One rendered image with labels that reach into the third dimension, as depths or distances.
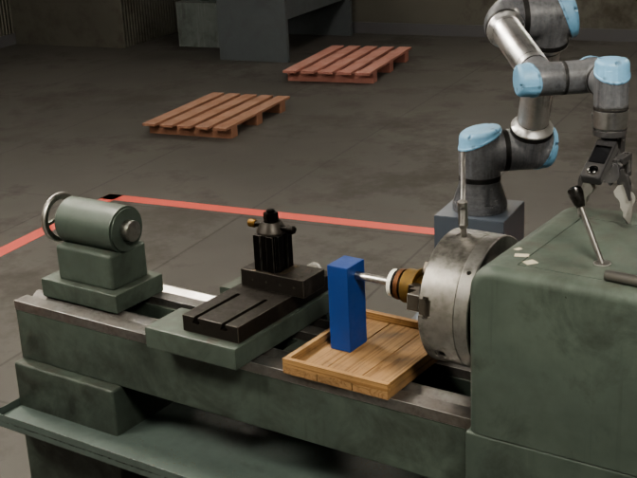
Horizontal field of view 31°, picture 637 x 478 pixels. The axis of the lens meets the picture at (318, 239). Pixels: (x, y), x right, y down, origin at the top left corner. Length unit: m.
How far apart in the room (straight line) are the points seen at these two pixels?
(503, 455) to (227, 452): 0.92
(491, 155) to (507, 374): 0.88
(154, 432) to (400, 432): 0.86
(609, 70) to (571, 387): 0.67
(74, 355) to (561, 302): 1.56
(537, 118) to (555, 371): 0.94
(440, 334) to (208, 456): 0.88
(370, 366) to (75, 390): 0.96
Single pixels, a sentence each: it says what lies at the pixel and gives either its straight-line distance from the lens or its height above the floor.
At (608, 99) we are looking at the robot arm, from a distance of 2.58.
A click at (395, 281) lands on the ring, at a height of 1.10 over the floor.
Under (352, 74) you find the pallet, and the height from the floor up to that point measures 0.08.
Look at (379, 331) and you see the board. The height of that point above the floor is 0.89.
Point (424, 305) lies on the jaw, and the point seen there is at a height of 1.11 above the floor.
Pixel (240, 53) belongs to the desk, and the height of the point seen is 0.07.
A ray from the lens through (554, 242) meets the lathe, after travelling 2.58.
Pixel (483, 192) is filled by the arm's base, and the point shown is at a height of 1.17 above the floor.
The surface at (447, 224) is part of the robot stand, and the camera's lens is 3.24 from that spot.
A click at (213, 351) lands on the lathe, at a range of 2.94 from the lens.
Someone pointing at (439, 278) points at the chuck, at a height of 1.17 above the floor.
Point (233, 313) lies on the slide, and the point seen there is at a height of 0.97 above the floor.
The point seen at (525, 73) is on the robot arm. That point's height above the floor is 1.60.
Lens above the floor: 2.12
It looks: 19 degrees down
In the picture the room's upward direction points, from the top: 3 degrees counter-clockwise
